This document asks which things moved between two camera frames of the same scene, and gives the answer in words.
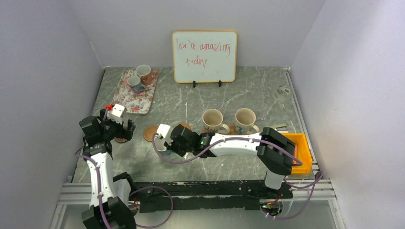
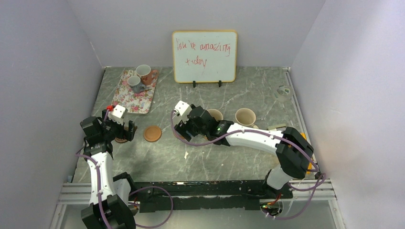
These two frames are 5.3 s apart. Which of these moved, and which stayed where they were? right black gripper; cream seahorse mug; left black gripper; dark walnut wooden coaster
Moved: right black gripper
Stayed: dark walnut wooden coaster; cream seahorse mug; left black gripper
